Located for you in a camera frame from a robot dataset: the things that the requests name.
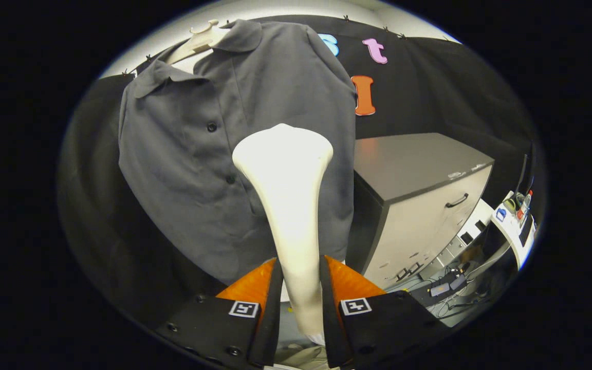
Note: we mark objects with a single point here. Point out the clear plastic bottle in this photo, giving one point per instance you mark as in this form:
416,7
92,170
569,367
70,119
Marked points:
526,201

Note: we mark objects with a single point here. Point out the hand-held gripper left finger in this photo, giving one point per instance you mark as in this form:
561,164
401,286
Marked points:
270,318

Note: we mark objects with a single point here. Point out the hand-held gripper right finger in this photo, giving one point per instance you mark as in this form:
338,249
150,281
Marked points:
329,318

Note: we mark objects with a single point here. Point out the white side table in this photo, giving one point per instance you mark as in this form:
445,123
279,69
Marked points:
514,241

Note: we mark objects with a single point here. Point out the black keyboard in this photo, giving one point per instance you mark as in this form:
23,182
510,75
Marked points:
526,231

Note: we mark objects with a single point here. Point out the small blue object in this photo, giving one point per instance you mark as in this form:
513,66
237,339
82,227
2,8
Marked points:
500,215

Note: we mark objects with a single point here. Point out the grey button shirt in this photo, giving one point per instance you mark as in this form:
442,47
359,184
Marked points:
183,169

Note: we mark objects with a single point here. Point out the white low drawer unit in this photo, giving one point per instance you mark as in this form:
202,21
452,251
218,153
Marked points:
473,226

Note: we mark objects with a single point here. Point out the black computer monitor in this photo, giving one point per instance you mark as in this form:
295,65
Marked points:
523,172

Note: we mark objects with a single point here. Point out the cream garment steamer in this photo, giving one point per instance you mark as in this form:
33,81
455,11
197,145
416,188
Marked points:
283,169

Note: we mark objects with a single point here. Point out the white mannequin torso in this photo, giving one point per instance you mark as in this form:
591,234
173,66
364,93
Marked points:
198,41

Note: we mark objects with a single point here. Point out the grey cabinet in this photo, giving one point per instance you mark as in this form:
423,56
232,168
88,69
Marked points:
414,159

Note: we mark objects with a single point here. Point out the green round object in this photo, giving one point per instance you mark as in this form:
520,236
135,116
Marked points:
510,206

